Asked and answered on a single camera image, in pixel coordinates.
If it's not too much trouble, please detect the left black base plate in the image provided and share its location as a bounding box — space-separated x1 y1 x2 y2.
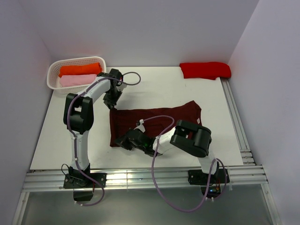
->
63 173 107 189

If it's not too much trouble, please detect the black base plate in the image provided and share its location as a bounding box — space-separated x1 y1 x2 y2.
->
63 173 107 189
188 168 230 186

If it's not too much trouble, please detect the orange rolled t-shirt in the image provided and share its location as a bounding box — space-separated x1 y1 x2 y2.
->
59 63 103 78

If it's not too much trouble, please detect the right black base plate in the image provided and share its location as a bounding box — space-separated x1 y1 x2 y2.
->
188 168 230 186

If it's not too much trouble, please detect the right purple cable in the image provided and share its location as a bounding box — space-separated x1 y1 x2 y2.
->
139 114 228 213

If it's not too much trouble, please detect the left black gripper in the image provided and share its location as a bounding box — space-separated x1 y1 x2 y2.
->
103 88 122 109

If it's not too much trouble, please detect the aluminium side rail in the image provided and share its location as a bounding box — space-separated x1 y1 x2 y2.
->
221 78 256 166

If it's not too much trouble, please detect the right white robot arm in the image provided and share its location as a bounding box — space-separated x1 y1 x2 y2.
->
114 120 227 185

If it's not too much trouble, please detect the aluminium front rail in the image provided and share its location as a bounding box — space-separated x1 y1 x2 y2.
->
21 165 268 192

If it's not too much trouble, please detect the dark red t-shirt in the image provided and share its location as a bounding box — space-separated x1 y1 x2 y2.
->
109 101 202 147

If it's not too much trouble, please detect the pink rolled t-shirt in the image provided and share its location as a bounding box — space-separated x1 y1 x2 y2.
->
60 74 97 87

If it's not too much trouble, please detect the purple cable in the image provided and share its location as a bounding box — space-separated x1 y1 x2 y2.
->
139 114 228 213
60 71 142 207

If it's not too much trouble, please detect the bright red folded t-shirt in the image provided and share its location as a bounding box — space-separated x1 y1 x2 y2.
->
180 62 232 80

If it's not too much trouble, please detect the white plastic basket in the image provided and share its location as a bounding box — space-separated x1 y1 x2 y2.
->
47 56 106 94

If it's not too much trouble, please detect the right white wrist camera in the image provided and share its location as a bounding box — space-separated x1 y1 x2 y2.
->
135 119 146 133

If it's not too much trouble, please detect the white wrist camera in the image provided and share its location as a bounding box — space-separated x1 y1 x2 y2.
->
135 119 146 133
116 82 127 92

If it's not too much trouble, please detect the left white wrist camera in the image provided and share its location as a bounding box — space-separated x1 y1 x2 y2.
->
116 82 127 92

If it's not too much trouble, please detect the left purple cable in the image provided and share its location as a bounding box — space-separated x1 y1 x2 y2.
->
60 71 142 207

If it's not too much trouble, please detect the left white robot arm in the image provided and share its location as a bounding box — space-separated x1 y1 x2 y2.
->
63 69 125 188

